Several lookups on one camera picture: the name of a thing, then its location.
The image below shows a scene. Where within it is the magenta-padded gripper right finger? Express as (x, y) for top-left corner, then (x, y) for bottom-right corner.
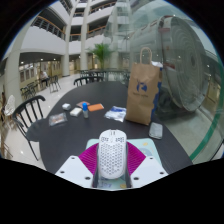
(124, 141), (169, 189)

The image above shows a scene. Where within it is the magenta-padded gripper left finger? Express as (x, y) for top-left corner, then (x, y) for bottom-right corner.
(54, 142), (100, 189)

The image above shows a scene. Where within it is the white perforated computer mouse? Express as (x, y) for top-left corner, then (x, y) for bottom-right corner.
(97, 129), (128, 180)

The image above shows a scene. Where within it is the light green mouse pad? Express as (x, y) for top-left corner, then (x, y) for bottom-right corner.
(85, 137), (163, 191)

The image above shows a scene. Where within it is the clear wrapped snack packet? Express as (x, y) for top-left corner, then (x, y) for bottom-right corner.
(48, 112), (68, 127)

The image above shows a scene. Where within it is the white rectangular block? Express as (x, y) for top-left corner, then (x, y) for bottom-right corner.
(69, 107), (83, 118)

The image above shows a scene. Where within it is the small blue-capped bottle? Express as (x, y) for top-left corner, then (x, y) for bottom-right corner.
(81, 102), (90, 119)

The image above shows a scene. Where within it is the clear plastic packet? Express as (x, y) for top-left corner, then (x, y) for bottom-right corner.
(103, 105), (128, 123)

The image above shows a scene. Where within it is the orange flat card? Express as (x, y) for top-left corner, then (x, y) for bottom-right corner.
(87, 103), (105, 113)

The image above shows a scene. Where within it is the brown flat card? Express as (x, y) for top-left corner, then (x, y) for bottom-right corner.
(76, 100), (91, 109)

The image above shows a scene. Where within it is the black wooden chair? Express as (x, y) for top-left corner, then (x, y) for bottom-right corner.
(73, 75), (105, 88)
(11, 94), (47, 162)

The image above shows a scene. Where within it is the brown paper bag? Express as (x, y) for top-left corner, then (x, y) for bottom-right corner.
(125, 46), (163, 127)

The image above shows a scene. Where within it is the group of black chairs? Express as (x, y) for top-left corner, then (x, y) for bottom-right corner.
(19, 74), (62, 101)

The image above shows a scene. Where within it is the person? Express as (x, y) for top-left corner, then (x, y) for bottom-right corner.
(39, 70), (51, 88)

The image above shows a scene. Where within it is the green palm plant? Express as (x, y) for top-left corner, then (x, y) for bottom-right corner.
(87, 42), (114, 70)

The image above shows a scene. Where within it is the large round wire structure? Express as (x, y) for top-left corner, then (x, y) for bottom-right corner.
(156, 14), (210, 112)

